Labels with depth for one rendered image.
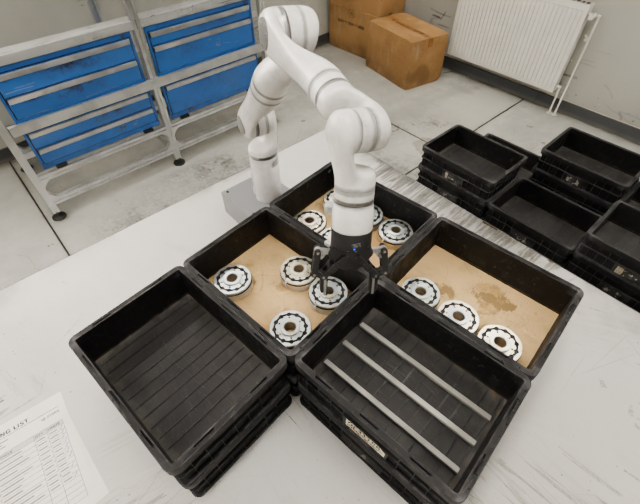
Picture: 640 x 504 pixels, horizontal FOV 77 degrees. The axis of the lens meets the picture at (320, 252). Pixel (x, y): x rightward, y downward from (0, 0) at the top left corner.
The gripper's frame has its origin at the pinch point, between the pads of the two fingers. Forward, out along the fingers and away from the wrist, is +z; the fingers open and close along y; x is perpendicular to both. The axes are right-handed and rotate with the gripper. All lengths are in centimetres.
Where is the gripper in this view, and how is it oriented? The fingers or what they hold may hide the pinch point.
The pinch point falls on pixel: (347, 290)
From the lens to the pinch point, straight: 80.7
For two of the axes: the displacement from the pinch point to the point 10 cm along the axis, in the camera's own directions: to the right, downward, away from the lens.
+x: -0.8, -5.0, 8.6
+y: 10.0, -0.3, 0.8
